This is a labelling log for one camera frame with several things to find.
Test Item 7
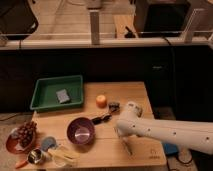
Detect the silver metal fork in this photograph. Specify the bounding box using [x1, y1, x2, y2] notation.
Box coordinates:
[120, 137, 133, 156]

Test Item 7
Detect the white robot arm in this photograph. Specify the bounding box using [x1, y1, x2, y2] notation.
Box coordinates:
[116, 101, 213, 155]

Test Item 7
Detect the orange fruit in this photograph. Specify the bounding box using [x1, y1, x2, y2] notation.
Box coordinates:
[96, 95, 107, 108]

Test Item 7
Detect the small dark grey object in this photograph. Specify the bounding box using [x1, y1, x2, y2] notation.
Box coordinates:
[108, 102, 120, 113]

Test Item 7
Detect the grey sponge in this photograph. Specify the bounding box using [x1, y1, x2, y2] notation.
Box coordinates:
[56, 89, 70, 104]

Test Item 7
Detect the purple bowl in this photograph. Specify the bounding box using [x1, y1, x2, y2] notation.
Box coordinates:
[67, 117, 95, 145]

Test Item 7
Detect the green plastic tray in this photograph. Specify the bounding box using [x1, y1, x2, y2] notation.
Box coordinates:
[30, 75, 84, 112]

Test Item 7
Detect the wooden table board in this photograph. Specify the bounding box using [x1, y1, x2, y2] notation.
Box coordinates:
[32, 82, 166, 171]

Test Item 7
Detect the blue round lid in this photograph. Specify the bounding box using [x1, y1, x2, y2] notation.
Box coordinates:
[40, 137, 57, 152]

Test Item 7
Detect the blue tape roll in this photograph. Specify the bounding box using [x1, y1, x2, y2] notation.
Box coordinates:
[163, 143, 179, 155]

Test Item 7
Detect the bunch of dark grapes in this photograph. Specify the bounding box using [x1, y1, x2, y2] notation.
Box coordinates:
[18, 121, 37, 148]

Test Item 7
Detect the silver metal cup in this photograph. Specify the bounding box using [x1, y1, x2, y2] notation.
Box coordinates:
[27, 148, 45, 165]

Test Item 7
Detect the red plate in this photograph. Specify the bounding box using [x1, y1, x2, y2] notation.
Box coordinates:
[6, 128, 36, 154]

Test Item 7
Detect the black handled utensil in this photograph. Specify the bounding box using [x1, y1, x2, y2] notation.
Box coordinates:
[91, 114, 112, 125]

